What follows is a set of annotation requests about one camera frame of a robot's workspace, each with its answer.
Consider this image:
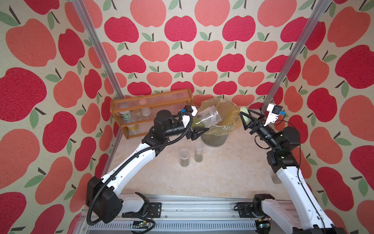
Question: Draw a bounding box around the yellow small can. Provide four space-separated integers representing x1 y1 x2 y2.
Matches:
127 124 139 133

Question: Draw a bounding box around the green jar lid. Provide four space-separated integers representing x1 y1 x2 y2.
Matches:
239 106 252 130

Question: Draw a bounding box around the yellow plastic bin liner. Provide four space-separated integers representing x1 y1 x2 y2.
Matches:
198 98 242 136

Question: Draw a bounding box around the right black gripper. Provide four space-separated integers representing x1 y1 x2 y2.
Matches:
242 111 277 154

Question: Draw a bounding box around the short clear plastic jar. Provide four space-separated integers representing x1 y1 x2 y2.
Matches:
179 148 190 167

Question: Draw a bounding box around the aluminium corner post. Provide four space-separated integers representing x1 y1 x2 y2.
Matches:
72 0 125 99
261 0 332 114

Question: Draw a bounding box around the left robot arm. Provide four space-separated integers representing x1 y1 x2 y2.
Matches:
86 105 212 226

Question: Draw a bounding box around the right aluminium corner post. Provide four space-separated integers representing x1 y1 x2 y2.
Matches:
261 0 332 114

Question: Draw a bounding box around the white pink bottle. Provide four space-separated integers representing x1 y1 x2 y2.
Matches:
139 99 151 117

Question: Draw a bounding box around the left aluminium corner post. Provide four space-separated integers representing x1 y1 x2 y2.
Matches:
72 0 125 99

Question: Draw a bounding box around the aluminium frame rail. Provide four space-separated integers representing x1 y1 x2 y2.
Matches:
72 195 325 234

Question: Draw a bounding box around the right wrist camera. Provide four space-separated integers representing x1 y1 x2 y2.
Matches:
264 103 286 126

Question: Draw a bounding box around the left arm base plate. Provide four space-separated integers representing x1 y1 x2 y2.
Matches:
136 202 162 219

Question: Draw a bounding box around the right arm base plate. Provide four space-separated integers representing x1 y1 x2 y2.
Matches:
233 202 266 219

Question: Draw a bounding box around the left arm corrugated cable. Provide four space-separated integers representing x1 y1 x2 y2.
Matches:
86 112 194 226

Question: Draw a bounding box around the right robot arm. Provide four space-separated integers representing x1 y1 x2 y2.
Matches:
239 107 345 234

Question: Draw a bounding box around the ribbed glass jar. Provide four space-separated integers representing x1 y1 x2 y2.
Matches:
192 106 222 128

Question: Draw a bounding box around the metal mesh trash bin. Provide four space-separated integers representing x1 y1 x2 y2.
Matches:
201 132 232 147

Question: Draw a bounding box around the green white cup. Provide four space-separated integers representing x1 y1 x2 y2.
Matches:
119 111 132 121

